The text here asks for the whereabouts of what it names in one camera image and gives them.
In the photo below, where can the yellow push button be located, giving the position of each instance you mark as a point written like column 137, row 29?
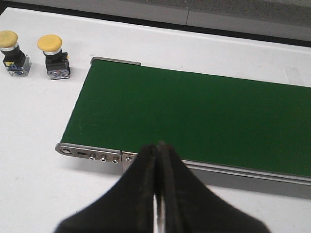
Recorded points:
column 15, row 61
column 56, row 61

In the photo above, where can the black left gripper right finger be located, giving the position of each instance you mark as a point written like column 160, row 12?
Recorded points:
column 190, row 207

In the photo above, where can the grey stone slab left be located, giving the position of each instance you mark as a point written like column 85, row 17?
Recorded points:
column 289, row 19

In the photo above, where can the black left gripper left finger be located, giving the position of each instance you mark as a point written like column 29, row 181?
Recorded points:
column 126, row 208

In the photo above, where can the green conveyor belt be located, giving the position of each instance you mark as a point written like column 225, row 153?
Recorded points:
column 210, row 119

